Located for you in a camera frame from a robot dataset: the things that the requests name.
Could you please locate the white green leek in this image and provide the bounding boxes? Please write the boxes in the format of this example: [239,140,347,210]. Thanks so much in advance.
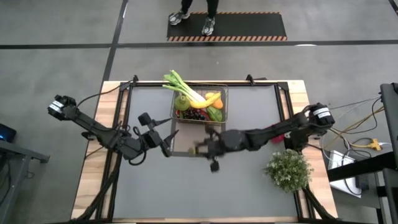
[162,70,208,110]

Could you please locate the small green potted plant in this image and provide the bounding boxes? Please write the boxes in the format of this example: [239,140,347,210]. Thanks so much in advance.
[264,148,313,194]

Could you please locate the yellow banana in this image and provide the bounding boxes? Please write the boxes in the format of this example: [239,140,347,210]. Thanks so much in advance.
[190,91,222,110]

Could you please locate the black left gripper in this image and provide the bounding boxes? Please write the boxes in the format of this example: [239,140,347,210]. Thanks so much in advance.
[141,117,180,158]

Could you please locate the green apple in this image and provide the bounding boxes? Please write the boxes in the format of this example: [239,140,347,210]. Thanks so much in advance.
[174,95,191,112]

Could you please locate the green bell pepper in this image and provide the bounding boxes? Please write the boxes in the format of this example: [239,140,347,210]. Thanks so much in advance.
[206,106,223,123]

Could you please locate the person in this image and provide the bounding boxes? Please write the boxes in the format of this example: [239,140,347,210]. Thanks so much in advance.
[168,0,219,36]

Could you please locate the black side desk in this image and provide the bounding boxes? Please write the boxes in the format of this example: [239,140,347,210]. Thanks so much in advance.
[326,82,398,224]

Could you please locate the black striped floor mat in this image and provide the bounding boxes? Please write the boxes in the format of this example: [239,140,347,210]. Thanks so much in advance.
[166,11,288,42]

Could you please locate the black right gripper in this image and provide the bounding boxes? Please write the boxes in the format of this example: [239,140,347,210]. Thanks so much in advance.
[194,128,250,159]

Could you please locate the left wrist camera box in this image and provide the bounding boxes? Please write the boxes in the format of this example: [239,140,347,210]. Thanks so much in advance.
[137,112,153,127]

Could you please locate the white box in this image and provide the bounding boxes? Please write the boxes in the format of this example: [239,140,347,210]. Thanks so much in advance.
[328,150,363,198]

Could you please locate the gray side table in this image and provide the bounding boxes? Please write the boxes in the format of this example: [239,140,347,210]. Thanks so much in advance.
[0,139,50,215]

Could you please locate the black grape bunch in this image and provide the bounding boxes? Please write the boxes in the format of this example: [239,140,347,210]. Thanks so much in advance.
[181,108,206,121]

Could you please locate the black aluminium table frame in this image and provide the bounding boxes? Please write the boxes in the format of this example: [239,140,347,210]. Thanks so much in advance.
[71,74,338,223]

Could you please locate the blue-lit black device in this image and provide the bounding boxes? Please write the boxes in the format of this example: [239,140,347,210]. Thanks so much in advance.
[0,123,17,143]

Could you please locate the wire produce basket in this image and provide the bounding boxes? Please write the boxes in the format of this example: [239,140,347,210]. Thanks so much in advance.
[170,83,229,126]

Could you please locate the yellow power splitter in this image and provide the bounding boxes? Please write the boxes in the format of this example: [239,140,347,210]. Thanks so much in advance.
[368,138,383,152]

